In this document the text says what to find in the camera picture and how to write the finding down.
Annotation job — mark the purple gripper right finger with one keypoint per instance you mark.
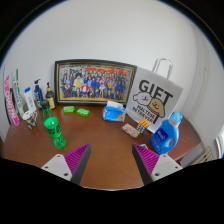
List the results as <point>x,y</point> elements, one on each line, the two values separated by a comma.
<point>152,166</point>

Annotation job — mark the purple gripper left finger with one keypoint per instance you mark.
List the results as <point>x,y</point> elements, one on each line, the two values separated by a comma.
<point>71,166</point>

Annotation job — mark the blue detergent bottle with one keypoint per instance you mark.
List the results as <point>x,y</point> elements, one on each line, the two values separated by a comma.
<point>167,135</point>

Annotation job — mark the rubiks cube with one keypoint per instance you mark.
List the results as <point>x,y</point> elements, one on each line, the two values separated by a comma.
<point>142,126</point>

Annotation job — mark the small patterned pouch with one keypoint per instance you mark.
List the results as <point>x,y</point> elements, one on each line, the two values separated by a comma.
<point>127,128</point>

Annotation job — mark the green plastic cup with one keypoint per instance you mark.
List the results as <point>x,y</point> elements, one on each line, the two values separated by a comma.
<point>53,128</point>

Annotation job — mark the green soap box right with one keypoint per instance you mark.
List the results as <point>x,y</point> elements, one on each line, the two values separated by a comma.
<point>82,112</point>

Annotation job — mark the green soap box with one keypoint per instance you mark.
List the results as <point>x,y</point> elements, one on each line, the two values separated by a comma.
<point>82,112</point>
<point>68,109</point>

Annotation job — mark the green soap box left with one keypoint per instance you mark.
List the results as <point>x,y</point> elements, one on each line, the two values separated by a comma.
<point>68,109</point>

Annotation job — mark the green glass bottle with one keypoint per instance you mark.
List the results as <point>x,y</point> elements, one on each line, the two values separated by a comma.
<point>48,114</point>

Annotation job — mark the white patterned mug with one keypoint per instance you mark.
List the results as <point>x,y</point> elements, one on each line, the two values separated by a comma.
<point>30,119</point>

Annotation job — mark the blue tissue pack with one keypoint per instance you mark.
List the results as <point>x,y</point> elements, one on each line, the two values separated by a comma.
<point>114,111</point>

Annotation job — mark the white gift paper bag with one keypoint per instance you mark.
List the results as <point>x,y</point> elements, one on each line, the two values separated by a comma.
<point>153,97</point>

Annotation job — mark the dark amber pump bottle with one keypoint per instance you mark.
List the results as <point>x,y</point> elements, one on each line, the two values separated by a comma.
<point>50,96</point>

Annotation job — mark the blue pump bottle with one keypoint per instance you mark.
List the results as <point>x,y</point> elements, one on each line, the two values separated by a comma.
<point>38,94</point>

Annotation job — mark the green white toothpaste box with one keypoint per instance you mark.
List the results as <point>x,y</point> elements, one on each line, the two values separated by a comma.
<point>17,95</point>

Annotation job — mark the white tube bottle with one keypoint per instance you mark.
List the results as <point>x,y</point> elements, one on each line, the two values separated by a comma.
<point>29,100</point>

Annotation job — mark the framed group picture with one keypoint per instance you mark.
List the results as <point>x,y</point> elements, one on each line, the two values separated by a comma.
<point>92,82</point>

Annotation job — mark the pink lettered package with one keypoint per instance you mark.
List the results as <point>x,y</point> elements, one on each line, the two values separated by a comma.
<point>9,103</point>

